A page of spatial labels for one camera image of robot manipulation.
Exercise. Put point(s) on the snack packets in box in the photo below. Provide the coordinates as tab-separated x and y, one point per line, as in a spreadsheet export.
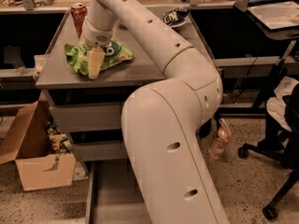
59	144

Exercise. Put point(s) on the pink water bottle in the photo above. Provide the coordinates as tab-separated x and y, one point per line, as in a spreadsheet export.
220	140

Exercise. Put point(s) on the black office chair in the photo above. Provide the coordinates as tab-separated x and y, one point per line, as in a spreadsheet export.
287	156

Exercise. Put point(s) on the grey drawer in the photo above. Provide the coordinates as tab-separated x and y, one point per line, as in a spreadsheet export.
114	196
99	151
86	118

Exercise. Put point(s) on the grey drawer cabinet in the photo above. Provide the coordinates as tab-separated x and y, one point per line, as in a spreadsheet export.
62	86

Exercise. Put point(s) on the green rice chip bag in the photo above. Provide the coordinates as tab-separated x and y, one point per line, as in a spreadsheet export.
115	53

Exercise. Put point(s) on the grey middle drawer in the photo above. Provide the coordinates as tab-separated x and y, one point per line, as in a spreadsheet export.
99	151

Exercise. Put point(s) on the cardboard box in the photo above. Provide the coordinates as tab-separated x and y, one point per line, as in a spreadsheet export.
28	144

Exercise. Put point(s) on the red coca-cola can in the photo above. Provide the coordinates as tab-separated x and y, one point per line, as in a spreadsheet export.
78	12

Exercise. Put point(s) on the grey bottom drawer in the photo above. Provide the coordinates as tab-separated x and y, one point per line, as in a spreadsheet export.
114	196

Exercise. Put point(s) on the grey top drawer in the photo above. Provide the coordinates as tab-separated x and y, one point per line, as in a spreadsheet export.
86	118

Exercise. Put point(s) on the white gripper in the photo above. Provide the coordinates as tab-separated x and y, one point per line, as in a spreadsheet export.
95	34

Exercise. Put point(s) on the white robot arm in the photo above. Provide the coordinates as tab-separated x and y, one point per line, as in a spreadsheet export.
159	120

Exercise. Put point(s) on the white cloth on chair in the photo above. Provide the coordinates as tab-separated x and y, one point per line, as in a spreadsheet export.
275	105

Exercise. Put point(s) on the laptop computer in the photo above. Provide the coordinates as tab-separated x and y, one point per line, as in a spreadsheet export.
275	14

